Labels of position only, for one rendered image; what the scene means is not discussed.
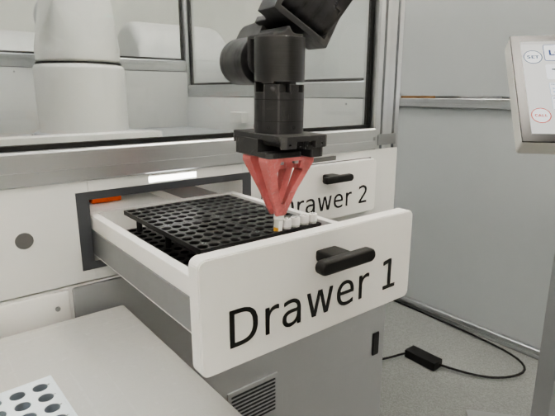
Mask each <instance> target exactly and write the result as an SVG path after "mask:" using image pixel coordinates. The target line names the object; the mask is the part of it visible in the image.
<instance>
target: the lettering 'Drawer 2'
mask: <svg viewBox="0 0 555 416"><path fill-rule="evenodd" d="M362 187H364V188H365V192H364V193H363V195H362V197H361V198H360V200H359V202H358V203H362V202H366V200H364V201H361V200H362V199H363V197H364V195H365V193H366V191H367V187H366V186H364V185H362V186H360V187H359V189H360V188H362ZM349 194H352V192H349V193H346V203H345V206H347V205H348V195H349ZM337 196H341V199H340V200H336V197H337ZM331 197H332V196H330V199H329V204H328V205H327V200H326V196H325V197H324V200H323V203H322V207H321V203H320V198H318V201H319V205H320V211H322V210H323V207H324V203H325V204H326V210H328V209H329V208H330V201H331ZM342 200H343V196H342V195H341V194H337V195H336V196H335V198H334V206H335V207H336V208H340V207H341V206H343V204H342V205H341V206H337V205H336V203H335V202H337V201H342ZM308 201H312V202H313V204H311V205H308V206H307V207H306V213H310V212H308V210H307V209H308V207H310V206H313V209H312V211H313V212H315V201H314V200H313V199H309V200H307V201H306V203H307V202H308ZM303 202H304V201H301V202H299V201H298V202H297V209H298V210H299V209H300V204H301V203H303ZM312 211H311V212H312Z"/></svg>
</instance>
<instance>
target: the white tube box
mask: <svg viewBox="0 0 555 416"><path fill-rule="evenodd" d="M0 416H78V415H77V414H76V412H75V411H74V409H73V407H72V406H71V404H70V403H69V402H68V400H67V399H66V397H65V396H64V394H63V392H62V391H61V389H60V388H59V387H58V385H57V384H56V382H55V380H54V379H53V377H52V376H47V377H44V378H41V379H39V380H36V381H32V382H30V383H27V384H24V385H21V386H18V387H16V388H13V389H10V390H7V391H4V392H2V393H0Z"/></svg>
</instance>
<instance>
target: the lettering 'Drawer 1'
mask: <svg viewBox="0 0 555 416"><path fill-rule="evenodd" d="M386 264H388V273H387V285H385V286H383V287H382V289H383V290H385V289H386V288H389V287H391V286H394V283H395V282H392V283H391V284H390V281H391V258H389V259H387V260H386V261H385V262H383V266H385V265H386ZM365 277H369V272H368V273H366V274H365V275H364V276H360V277H359V287H358V299H361V298H362V284H363V279H364V278H365ZM347 283H348V284H350V289H349V290H346V291H342V292H341V289H342V287H343V286H344V285H345V284H347ZM332 290H333V286H330V289H329V294H328V298H327V301H326V305H325V298H324V294H323V289H321V290H318V294H317V298H316V303H315V309H314V307H313V303H312V299H311V293H310V294H307V298H308V302H309V306H310V310H311V317H315V316H316V312H317V309H318V304H319V300H320V298H321V302H322V306H323V311H324V313H325V312H327V311H328V308H329V305H330V298H331V294H332ZM351 291H353V282H352V281H350V280H346V281H343V282H342V283H341V285H340V286H339V289H338V292H337V301H338V303H339V304H340V305H347V304H349V303H350V302H351V301H353V297H352V298H351V299H349V300H347V301H345V302H343V301H342V300H341V298H340V296H341V295H344V294H347V293H349V292H351ZM294 302H295V303H296V304H297V307H296V308H294V309H291V310H289V311H288V312H286V313H285V315H284V316H283V318H282V323H283V325H284V326H285V327H291V326H292V325H293V324H294V323H295V322H296V321H297V322H298V323H300V322H301V302H300V301H299V300H298V299H296V298H295V299H291V300H288V301H287V302H286V303H284V308H285V307H286V306H287V305H289V304H291V303H294ZM277 308H279V304H276V305H274V306H273V307H272V308H271V309H270V310H269V308H267V309H265V328H266V335H268V334H270V314H271V313H272V311H273V310H275V309H277ZM245 311H247V312H250V313H251V314H252V317H253V328H252V331H251V333H250V335H249V336H248V337H247V338H245V339H243V340H241V341H239V342H237V343H236V342H235V314H238V313H241V312H245ZM295 311H297V314H296V318H295V319H294V321H292V322H291V323H288V322H287V316H288V315H289V314H290V313H292V312H295ZM257 327H258V315H257V312H256V310H255V309H253V308H251V307H243V308H239V309H237V310H232V311H230V349H232V348H234V347H238V346H240V345H242V344H244V343H247V342H248V341H249V340H250V339H251V338H252V337H253V336H254V335H255V333H256V331H257Z"/></svg>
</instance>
